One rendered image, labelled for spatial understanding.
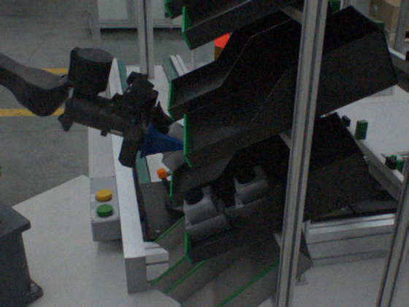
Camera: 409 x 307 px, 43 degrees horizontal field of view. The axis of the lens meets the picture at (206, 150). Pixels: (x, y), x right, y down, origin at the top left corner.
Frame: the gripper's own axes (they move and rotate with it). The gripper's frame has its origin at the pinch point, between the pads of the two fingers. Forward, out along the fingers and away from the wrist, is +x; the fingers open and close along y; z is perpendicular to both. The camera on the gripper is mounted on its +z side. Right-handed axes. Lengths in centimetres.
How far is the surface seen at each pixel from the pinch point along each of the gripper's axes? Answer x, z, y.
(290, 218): 18.3, 7.3, -23.9
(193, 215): 7.1, -1.6, -18.0
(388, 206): 57, -18, 28
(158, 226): 4.3, -32.8, 14.0
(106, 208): -8.8, -36.9, 19.9
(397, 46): 80, -5, 132
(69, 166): -55, -163, 199
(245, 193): 13.0, 4.2, -16.9
